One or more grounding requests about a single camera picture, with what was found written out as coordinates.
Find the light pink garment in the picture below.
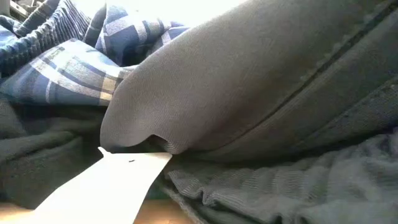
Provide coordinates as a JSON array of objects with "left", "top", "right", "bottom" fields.
[{"left": 99, "top": 0, "right": 398, "bottom": 166}]

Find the blue plaid shirt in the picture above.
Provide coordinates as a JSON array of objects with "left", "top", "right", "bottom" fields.
[{"left": 0, "top": 2, "right": 191, "bottom": 107}]

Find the dark green garment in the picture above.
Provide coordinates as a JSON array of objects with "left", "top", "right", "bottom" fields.
[{"left": 0, "top": 99, "right": 108, "bottom": 210}]

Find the white paper tag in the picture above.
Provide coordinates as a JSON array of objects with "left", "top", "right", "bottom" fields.
[{"left": 32, "top": 146, "right": 174, "bottom": 224}]

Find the navy white striped garment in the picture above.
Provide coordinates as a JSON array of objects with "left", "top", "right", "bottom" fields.
[{"left": 0, "top": 0, "right": 106, "bottom": 77}]

